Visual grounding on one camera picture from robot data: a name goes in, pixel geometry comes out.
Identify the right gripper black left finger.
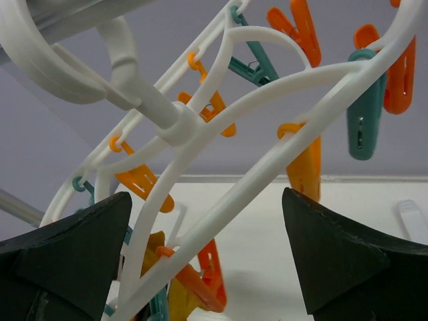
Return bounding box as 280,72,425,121
1,192,132,320

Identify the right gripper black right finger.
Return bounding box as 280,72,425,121
282,188,427,320

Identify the yellow orange clothes peg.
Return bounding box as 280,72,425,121
286,136,322,202

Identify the white round clip hanger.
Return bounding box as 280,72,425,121
1,1,427,320

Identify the mustard sock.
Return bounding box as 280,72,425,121
140,231,207,321

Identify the teal clothes peg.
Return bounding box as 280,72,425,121
346,48,387,161

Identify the white clothes drying rack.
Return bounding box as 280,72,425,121
1,1,425,234

